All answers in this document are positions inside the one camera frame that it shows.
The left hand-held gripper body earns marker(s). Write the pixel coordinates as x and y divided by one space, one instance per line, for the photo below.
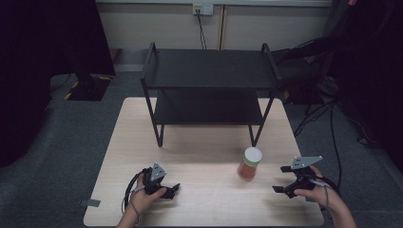
154 174

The white wall socket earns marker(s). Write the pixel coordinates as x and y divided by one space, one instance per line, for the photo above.
202 9

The black office chair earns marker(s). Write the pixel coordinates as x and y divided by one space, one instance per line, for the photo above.
301 63

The grey tape piece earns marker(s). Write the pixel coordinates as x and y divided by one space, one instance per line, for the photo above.
92 202

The person's right hand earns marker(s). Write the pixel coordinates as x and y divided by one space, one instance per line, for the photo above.
321 193

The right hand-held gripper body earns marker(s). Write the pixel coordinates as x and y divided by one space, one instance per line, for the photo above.
303 177

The dark curtain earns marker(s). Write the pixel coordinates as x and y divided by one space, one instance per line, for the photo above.
38 63
374 79

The black two-tier metal shelf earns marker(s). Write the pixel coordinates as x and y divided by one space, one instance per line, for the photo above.
209 68

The black stand base striped tape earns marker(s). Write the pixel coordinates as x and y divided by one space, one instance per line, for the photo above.
88 88

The person's left hand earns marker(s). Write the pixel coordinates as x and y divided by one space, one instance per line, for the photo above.
141 199

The orange jar with white lid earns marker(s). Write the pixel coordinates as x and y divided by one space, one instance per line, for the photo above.
248 167

